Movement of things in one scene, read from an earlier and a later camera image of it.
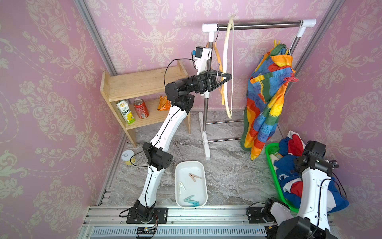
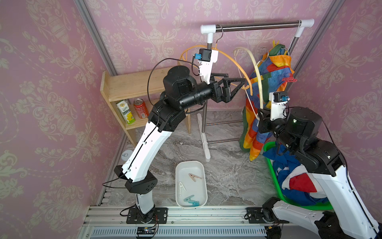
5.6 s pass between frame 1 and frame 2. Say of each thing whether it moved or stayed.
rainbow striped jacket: stayed
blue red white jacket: stayed
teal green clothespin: stayed
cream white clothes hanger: moved
